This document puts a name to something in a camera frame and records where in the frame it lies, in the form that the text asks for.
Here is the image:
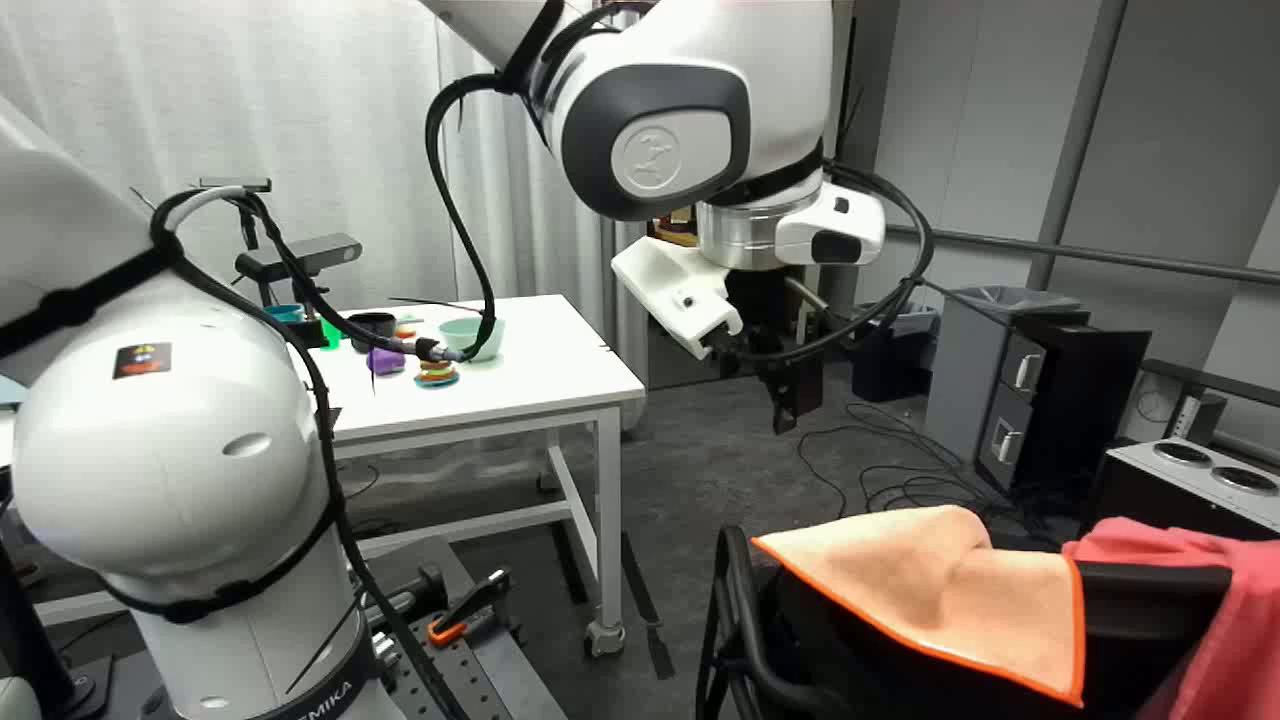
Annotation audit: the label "black drawer cabinet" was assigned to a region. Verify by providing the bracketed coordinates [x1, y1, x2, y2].
[976, 312, 1156, 517]

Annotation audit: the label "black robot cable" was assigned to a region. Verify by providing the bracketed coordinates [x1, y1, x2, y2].
[0, 0, 939, 720]

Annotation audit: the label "black mesh chair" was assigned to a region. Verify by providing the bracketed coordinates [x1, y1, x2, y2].
[693, 520, 1236, 720]

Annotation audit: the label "orange towel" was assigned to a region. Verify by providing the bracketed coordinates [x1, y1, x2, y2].
[750, 501, 1087, 711]

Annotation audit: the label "orange-handled black clamp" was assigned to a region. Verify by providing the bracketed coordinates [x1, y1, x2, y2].
[421, 565, 515, 656]

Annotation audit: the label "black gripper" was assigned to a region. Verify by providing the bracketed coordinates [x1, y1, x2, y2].
[722, 260, 830, 439]

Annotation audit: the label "black box on floor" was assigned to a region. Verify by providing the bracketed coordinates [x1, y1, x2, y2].
[848, 312, 939, 403]

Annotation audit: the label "teal bowl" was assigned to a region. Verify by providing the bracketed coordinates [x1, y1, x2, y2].
[437, 312, 509, 367]

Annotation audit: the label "black perforated breadboard table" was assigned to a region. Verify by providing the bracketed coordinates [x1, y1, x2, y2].
[357, 533, 573, 720]

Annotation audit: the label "black camera bar on stand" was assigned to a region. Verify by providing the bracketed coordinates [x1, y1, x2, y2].
[233, 228, 367, 312]

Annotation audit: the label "grey cabinet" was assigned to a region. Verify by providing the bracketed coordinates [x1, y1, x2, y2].
[920, 278, 1090, 464]

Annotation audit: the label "white table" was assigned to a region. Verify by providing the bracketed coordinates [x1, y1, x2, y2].
[0, 290, 652, 659]

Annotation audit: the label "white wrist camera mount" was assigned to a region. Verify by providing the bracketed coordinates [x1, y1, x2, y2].
[608, 236, 749, 364]

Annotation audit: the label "black floor cables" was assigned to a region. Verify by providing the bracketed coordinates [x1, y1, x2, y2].
[797, 413, 1020, 520]

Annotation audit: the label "black cup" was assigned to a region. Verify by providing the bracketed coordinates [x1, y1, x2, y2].
[340, 309, 398, 357]

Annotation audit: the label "stacked brown orange discs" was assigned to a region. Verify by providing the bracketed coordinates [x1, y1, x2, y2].
[413, 353, 464, 394]

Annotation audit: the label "white curtain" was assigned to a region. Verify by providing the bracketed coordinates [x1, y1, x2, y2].
[0, 0, 632, 353]

